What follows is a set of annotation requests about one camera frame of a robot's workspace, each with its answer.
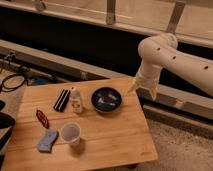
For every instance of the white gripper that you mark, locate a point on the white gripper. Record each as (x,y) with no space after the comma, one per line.
(148,77)

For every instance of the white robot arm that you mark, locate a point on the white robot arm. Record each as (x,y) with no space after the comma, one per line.
(158,52)

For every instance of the dark ceramic bowl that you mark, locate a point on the dark ceramic bowl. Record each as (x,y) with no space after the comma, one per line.
(106,99)

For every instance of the wooden table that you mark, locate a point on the wooden table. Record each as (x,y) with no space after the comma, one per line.
(115,139)

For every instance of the white plastic bottle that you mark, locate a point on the white plastic bottle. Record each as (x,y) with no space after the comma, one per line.
(76,100)

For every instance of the blue object behind table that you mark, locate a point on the blue object behind table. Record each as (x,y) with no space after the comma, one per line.
(39,81)

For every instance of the blue sponge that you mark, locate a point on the blue sponge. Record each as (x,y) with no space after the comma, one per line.
(47,141)

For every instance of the black object at left edge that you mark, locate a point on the black object at left edge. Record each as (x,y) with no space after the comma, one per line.
(6,122)

